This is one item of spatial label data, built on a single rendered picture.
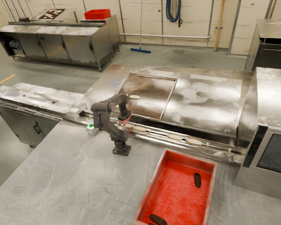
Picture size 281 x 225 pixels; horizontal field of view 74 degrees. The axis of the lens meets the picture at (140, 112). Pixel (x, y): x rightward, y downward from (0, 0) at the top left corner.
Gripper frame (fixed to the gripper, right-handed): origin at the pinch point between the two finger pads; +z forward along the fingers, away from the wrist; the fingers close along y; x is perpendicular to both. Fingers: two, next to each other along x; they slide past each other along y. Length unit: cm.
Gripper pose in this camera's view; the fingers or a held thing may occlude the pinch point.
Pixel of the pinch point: (126, 122)
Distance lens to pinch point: 148.6
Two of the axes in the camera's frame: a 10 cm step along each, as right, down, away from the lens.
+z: 1.1, 7.6, 6.5
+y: -4.0, 6.3, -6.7
